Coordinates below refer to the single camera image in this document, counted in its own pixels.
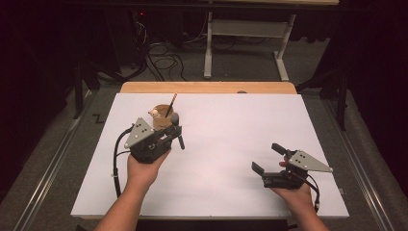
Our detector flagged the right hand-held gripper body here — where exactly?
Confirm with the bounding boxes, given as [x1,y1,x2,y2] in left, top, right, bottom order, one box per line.
[262,149,334,190]

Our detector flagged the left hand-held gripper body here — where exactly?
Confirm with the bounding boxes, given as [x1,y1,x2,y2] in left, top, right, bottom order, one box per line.
[123,116,176,164]

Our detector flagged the wooden brush holder cup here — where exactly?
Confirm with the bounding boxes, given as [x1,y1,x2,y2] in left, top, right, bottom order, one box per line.
[147,104,176,132]

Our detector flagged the thin wooden brush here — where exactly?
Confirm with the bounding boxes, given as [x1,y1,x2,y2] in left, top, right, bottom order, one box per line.
[165,92,178,118]

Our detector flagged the person's left hand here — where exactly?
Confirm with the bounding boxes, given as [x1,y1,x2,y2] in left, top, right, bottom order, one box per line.
[126,150,170,192]

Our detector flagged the person's right hand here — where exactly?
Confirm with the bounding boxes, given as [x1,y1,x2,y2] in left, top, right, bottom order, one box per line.
[272,183,314,213]

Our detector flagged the white board sheet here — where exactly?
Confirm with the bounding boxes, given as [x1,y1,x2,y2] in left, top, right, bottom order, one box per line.
[70,92,350,220]

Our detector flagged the wooden table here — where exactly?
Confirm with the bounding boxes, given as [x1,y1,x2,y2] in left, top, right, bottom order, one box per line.
[119,81,297,95]

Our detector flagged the black metal stand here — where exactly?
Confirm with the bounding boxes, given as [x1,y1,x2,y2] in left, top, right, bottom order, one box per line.
[72,60,129,120]
[296,68,350,132]

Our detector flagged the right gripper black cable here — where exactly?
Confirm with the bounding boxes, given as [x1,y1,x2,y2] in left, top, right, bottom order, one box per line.
[302,172,321,214]

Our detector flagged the metal floor rail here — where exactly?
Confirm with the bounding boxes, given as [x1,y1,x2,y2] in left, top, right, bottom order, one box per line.
[13,90,97,231]
[320,95,398,231]

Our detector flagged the black floor cables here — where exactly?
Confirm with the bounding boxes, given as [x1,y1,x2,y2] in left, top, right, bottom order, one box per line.
[133,18,191,82]

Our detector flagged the white metal desk frame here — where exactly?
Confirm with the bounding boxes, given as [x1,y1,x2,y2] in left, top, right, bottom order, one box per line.
[203,11,297,82]

